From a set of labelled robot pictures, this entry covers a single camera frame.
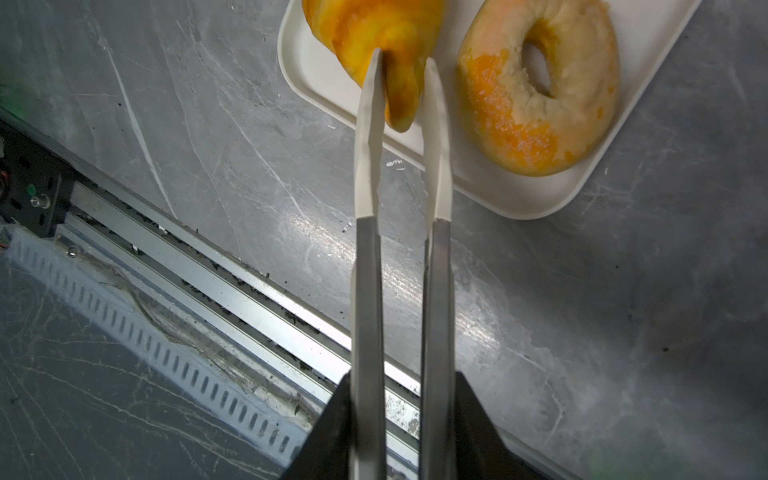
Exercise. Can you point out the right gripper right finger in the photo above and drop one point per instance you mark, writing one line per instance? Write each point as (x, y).
(437, 456)

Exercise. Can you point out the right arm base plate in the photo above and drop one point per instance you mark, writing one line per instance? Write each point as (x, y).
(36, 184)

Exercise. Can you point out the yellow striped fake croissant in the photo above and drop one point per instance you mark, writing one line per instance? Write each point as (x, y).
(406, 33)

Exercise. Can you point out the white rectangular tray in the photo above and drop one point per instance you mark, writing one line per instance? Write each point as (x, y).
(645, 30)

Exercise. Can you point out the white slotted cable duct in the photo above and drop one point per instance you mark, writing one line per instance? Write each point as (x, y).
(105, 297)

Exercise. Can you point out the fake ring donut bread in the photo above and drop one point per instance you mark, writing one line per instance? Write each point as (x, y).
(538, 82)

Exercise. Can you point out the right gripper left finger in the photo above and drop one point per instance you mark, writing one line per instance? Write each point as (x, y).
(367, 384)

